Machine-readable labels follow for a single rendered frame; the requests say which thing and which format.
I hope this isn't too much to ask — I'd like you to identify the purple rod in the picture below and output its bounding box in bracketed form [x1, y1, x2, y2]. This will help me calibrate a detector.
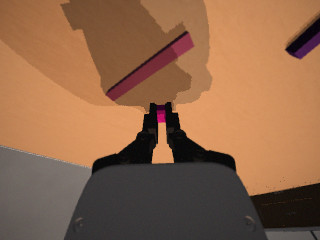
[285, 18, 320, 60]

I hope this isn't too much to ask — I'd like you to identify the dark pink rod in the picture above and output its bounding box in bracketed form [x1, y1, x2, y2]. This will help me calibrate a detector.
[105, 30, 194, 101]

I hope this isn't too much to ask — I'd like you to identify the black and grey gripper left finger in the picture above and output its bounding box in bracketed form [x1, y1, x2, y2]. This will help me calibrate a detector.
[92, 103, 158, 174]

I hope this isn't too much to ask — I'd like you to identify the magenta rod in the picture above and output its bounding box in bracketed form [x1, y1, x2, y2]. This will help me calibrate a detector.
[157, 105, 166, 123]

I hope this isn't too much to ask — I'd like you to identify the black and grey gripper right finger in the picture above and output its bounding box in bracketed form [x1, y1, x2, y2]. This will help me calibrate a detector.
[165, 102, 237, 173]

